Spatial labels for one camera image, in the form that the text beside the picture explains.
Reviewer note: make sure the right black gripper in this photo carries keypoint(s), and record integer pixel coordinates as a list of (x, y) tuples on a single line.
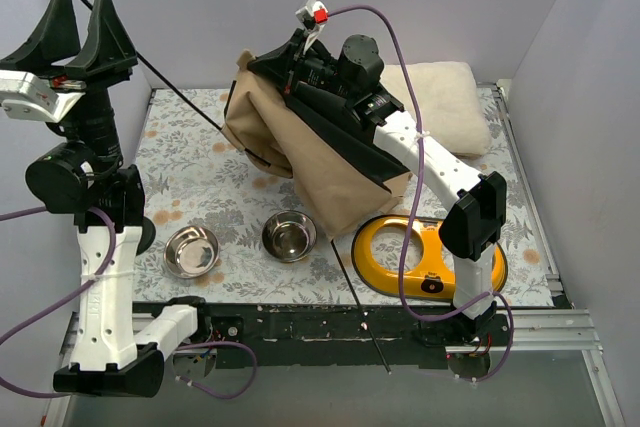
[(279, 63)]

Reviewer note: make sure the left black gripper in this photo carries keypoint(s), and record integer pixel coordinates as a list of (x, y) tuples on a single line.
[(73, 71)]

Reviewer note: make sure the black tent pole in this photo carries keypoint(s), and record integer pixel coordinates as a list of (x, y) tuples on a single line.
[(168, 84), (360, 307)]

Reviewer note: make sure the beige fabric pet tent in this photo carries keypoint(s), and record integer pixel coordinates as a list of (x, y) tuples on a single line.
[(340, 182)]

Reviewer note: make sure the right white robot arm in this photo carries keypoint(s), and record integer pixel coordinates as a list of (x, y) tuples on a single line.
[(343, 101)]

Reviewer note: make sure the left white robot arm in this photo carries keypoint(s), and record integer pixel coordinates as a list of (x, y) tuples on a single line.
[(61, 79)]

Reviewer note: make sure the floral table mat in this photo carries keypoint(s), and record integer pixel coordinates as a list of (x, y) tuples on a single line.
[(191, 176)]

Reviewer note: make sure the right steel bowl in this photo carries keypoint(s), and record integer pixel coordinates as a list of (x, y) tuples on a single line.
[(289, 236)]

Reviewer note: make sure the steel bowl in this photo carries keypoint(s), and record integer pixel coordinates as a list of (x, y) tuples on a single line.
[(191, 252), (289, 236)]

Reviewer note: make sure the cream fluffy pillow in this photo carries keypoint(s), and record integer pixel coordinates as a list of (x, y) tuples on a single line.
[(448, 101)]

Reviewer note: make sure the left steel bowl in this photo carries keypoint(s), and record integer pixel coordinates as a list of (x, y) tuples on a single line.
[(191, 252)]

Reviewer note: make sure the yellow double bowl holder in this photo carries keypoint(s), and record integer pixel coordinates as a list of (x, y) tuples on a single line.
[(375, 252)]

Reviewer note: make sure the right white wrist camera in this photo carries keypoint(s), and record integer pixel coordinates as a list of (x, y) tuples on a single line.
[(313, 15)]

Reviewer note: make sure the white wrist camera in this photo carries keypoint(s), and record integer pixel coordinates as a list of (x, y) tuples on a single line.
[(24, 96), (313, 15)]

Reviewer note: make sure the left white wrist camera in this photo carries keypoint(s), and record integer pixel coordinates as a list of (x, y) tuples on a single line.
[(24, 96)]

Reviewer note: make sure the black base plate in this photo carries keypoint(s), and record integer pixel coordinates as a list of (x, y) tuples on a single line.
[(331, 335)]

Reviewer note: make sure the aluminium frame rail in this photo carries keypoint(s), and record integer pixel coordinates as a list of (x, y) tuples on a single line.
[(590, 347)]

